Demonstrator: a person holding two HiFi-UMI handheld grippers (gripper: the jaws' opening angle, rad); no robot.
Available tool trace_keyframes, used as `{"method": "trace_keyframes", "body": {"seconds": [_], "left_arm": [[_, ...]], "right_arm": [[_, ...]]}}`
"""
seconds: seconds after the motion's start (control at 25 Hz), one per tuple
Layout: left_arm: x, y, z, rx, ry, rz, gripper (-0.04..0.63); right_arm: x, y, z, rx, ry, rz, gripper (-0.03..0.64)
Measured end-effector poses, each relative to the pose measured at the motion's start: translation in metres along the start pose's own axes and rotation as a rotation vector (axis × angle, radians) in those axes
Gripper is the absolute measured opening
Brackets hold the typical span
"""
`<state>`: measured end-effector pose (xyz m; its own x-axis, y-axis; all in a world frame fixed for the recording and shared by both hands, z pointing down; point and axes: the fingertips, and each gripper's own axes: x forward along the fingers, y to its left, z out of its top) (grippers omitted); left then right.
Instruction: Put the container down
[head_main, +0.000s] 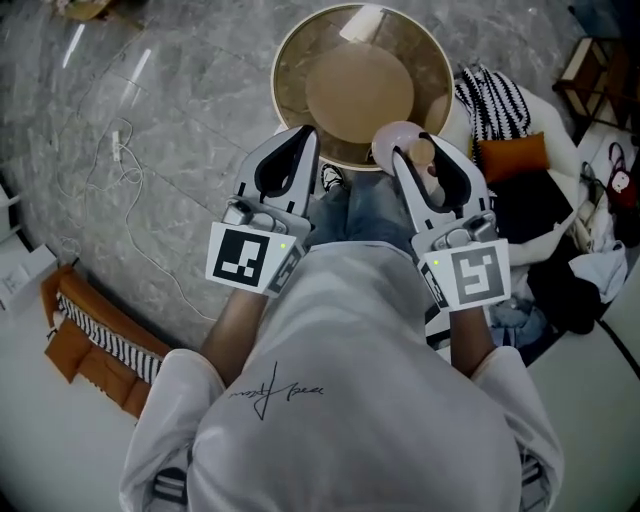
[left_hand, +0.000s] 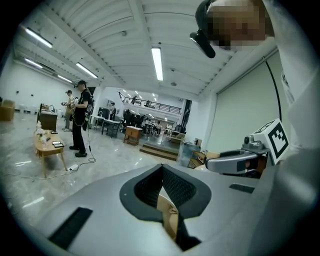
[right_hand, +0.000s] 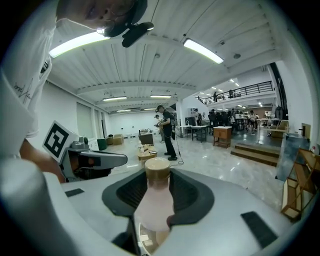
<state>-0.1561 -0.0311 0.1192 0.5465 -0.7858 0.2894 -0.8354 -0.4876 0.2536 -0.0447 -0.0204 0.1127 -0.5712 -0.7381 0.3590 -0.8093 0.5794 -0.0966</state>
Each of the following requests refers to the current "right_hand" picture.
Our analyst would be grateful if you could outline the person's left forearm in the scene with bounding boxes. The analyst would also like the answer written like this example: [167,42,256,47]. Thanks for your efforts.
[19,138,66,184]

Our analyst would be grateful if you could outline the dark counter unit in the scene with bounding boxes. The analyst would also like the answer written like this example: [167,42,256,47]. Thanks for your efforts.
[139,129,154,146]

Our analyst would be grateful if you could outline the white desk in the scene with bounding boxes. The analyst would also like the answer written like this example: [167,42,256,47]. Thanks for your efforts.
[191,124,208,143]

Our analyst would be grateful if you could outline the black balcony railing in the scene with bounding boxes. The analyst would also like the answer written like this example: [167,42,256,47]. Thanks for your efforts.
[197,80,273,105]

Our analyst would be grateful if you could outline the black head camera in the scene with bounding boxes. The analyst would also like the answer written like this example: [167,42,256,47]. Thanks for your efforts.
[121,21,155,48]

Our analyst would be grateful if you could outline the person's white t-shirt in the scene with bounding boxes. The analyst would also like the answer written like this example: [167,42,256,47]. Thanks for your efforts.
[0,18,60,161]

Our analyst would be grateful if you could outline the small wooden table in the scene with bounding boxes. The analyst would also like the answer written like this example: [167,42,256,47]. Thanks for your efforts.
[137,147,158,163]

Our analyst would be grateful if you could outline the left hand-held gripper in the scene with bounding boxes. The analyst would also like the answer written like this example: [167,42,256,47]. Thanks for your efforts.
[42,120,128,183]

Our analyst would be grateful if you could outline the person's face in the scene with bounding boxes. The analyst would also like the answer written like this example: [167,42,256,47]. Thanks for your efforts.
[56,0,141,37]

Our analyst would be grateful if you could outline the wooden steps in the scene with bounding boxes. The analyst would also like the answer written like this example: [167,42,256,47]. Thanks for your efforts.
[229,142,282,167]

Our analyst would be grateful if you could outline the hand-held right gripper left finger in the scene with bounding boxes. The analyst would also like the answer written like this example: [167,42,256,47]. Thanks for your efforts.
[0,158,149,256]

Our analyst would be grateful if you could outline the row of black office chairs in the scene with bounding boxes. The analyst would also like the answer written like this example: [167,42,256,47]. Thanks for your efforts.
[207,109,241,133]

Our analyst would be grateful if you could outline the wooden cabinet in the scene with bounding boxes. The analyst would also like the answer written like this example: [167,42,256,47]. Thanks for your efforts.
[213,126,233,149]

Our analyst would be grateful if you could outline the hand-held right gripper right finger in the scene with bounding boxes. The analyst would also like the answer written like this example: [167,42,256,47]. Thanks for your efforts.
[151,167,300,256]

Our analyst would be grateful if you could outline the wooden shelf rack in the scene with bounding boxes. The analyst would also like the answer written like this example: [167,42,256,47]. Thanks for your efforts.
[281,147,320,221]

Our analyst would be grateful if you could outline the grey marble panel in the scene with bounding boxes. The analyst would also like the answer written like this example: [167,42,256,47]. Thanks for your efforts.
[276,132,311,182]

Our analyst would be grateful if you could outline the cardboard box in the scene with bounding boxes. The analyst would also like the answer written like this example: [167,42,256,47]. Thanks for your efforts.
[107,134,125,146]

